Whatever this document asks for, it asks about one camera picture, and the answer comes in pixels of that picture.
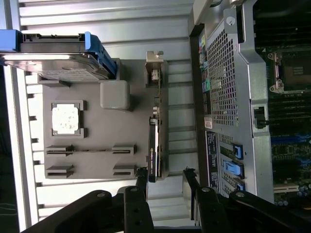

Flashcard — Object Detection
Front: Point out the small black case switch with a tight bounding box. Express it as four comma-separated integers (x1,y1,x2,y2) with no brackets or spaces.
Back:
253,106,270,130

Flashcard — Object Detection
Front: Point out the hard drive in blue caddy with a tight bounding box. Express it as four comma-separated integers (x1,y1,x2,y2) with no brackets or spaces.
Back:
0,29,118,81

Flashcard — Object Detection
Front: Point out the silver hard disk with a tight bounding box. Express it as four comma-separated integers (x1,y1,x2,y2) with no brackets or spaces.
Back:
0,52,110,83

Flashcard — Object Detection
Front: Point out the grey plastic parts rack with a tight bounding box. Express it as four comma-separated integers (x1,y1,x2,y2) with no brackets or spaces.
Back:
37,58,171,182

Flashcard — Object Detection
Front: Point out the green motherboard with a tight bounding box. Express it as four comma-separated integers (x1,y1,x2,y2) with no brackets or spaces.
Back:
252,0,311,207

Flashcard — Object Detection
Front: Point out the blue expansion slot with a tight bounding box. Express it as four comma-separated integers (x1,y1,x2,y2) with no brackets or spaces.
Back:
270,135,311,147

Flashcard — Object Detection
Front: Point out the silver CPU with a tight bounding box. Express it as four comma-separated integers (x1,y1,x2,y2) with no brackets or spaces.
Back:
51,106,80,134

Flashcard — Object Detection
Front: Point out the CPU socket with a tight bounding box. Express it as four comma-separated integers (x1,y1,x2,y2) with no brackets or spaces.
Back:
266,51,311,95

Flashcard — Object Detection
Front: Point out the open black PC case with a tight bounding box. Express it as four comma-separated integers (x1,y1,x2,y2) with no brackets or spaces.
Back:
188,0,311,207

